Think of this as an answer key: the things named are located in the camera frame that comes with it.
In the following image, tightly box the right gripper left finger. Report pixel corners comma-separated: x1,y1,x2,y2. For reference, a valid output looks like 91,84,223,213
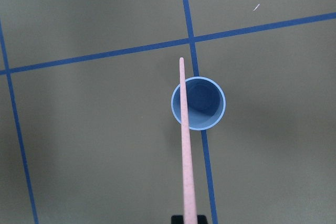
171,215,184,224

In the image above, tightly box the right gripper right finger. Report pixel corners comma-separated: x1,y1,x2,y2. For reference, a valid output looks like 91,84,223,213
197,215,207,224

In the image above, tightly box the blue plastic cup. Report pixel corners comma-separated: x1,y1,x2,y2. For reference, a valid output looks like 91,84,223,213
185,77,226,131

